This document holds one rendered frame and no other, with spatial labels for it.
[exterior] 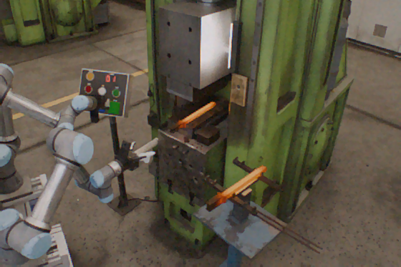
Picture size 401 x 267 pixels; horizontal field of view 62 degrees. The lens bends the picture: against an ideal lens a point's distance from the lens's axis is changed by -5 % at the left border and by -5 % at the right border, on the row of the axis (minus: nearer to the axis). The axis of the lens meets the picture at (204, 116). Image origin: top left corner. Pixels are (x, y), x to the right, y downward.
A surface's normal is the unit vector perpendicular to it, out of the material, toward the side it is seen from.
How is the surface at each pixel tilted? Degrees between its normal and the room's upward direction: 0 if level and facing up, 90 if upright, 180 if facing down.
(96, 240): 0
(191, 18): 90
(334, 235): 0
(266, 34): 90
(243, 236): 0
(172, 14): 90
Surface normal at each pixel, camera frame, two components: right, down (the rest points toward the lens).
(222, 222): 0.03, -0.85
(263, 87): -0.62, 0.40
